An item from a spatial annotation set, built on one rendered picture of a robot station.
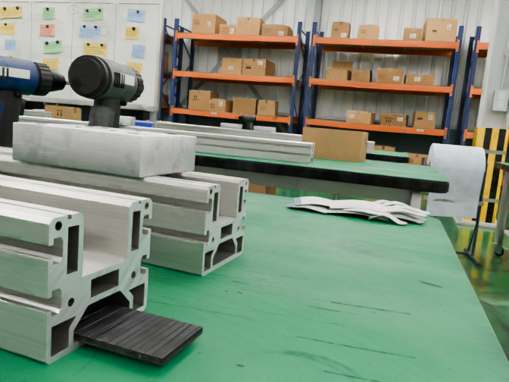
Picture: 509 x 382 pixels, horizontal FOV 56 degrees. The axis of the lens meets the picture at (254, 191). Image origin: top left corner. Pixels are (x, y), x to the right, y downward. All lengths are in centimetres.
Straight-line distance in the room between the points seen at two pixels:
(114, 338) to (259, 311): 12
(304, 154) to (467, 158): 216
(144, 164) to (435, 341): 29
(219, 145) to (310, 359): 181
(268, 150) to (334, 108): 895
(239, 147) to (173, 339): 178
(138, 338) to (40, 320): 6
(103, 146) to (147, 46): 322
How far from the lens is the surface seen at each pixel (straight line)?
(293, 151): 200
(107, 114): 74
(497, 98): 607
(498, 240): 448
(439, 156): 394
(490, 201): 603
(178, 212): 46
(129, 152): 47
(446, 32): 1016
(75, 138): 51
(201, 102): 1083
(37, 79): 91
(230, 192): 51
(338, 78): 1007
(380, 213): 84
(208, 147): 210
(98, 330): 33
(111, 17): 389
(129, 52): 377
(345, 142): 241
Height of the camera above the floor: 92
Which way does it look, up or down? 8 degrees down
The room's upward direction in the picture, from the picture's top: 5 degrees clockwise
